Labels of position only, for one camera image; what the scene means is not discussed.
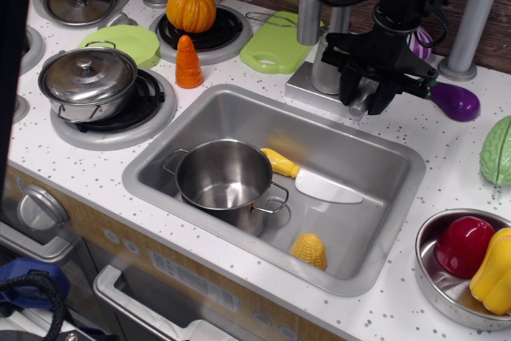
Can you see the steel pot in sink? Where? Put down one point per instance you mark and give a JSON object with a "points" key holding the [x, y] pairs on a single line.
{"points": [[230, 180]]}

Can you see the green cutting board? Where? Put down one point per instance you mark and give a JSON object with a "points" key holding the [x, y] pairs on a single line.
{"points": [[275, 50]]}

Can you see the steel pot lid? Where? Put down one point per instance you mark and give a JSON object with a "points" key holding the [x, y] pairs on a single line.
{"points": [[78, 12]]}

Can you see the dark foreground panel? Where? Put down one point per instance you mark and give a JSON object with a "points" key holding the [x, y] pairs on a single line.
{"points": [[13, 31]]}

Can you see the green plastic plate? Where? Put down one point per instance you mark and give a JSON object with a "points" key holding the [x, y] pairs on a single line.
{"points": [[141, 44]]}

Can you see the orange toy carrot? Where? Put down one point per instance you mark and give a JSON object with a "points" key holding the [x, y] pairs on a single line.
{"points": [[188, 71]]}

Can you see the stove burner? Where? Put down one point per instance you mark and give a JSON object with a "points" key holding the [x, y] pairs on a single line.
{"points": [[150, 109], [223, 41]]}

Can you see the silver post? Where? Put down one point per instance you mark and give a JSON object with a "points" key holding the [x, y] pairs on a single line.
{"points": [[459, 65]]}

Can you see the purple white toy onion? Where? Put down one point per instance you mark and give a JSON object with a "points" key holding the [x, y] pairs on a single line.
{"points": [[417, 43]]}

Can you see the wire utensil handle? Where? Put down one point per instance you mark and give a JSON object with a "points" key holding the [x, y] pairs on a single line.
{"points": [[271, 19]]}

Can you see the silver faucet lever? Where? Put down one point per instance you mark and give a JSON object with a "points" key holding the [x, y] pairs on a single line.
{"points": [[360, 102]]}

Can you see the front stove burner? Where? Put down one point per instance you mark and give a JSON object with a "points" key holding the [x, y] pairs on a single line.
{"points": [[150, 109]]}

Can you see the red toy pepper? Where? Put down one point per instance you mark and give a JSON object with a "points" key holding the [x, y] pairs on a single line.
{"points": [[462, 246]]}

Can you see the silver sink basin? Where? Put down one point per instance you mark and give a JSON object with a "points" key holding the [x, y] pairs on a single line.
{"points": [[340, 248]]}

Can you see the yellow handled toy knife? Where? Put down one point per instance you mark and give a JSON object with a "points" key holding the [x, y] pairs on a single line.
{"points": [[311, 183]]}

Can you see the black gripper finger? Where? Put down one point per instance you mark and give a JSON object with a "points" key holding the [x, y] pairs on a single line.
{"points": [[349, 83], [383, 96]]}

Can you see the yellow toy pepper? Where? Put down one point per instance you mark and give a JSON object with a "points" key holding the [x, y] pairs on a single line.
{"points": [[491, 283]]}

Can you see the blue clamp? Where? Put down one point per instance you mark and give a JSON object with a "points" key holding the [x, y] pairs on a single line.
{"points": [[31, 283]]}

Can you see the silver front dial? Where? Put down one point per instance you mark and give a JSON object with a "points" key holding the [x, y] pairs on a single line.
{"points": [[39, 211]]}

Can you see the green toy cabbage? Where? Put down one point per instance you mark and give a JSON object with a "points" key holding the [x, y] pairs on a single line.
{"points": [[495, 153]]}

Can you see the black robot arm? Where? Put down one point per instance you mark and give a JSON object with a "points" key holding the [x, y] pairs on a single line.
{"points": [[428, 7]]}

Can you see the oven door handle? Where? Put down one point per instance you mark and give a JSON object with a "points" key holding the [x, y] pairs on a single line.
{"points": [[144, 317]]}

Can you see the steel pot with lid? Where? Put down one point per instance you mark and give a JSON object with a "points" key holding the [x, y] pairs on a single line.
{"points": [[88, 84]]}

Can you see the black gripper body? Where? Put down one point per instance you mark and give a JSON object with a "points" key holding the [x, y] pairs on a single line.
{"points": [[383, 54]]}

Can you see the orange toy pumpkin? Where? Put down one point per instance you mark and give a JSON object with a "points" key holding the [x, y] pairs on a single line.
{"points": [[192, 16]]}

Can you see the purple toy eggplant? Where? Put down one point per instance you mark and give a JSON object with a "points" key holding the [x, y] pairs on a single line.
{"points": [[457, 103]]}

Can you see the back stove burner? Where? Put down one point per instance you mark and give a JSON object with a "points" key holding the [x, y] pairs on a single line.
{"points": [[223, 41]]}

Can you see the silver faucet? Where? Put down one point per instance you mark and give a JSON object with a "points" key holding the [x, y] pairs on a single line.
{"points": [[315, 83]]}

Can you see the yellow toy corn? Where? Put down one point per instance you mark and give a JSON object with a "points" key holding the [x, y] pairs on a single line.
{"points": [[309, 248]]}

